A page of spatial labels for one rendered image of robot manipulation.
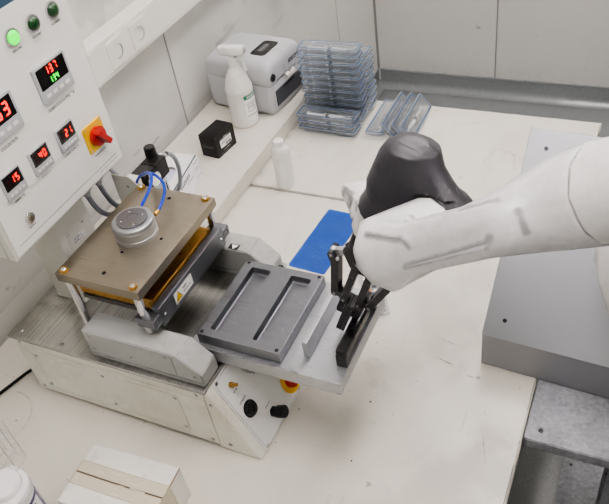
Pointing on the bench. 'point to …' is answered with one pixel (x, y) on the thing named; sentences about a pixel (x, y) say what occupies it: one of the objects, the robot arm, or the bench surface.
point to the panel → (237, 389)
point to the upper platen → (158, 278)
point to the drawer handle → (350, 338)
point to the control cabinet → (35, 135)
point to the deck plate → (200, 303)
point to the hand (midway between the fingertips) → (347, 311)
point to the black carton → (217, 139)
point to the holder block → (262, 310)
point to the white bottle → (282, 164)
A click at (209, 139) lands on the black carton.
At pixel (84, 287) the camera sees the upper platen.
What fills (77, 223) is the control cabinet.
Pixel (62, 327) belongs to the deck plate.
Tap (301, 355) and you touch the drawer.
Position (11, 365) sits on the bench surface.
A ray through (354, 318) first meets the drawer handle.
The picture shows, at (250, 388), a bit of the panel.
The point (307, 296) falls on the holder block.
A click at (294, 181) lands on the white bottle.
